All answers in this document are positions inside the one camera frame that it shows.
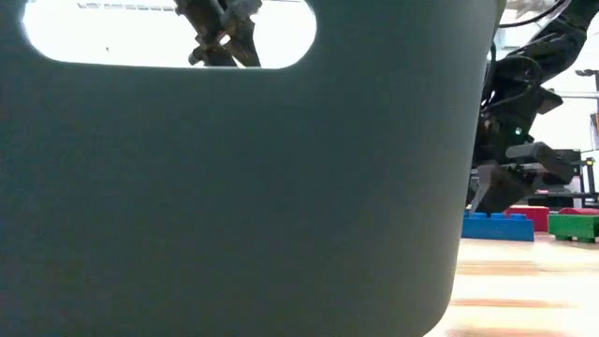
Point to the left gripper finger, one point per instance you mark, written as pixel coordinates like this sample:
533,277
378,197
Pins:
244,49
206,55

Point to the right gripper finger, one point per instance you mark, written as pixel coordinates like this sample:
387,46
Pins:
483,180
507,192

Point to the red stud block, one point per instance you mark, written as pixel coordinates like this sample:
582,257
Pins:
531,217

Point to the blue stud block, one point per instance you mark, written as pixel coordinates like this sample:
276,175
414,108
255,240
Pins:
497,228

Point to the green stud block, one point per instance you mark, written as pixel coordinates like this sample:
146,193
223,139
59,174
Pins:
573,227

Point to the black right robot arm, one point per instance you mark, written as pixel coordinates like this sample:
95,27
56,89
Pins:
561,37

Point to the teal plastic bin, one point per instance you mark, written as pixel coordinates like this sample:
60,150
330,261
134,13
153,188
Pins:
234,187

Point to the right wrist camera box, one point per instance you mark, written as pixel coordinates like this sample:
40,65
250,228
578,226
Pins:
543,159

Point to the black aluminium table frame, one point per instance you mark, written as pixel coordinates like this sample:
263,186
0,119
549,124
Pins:
561,199

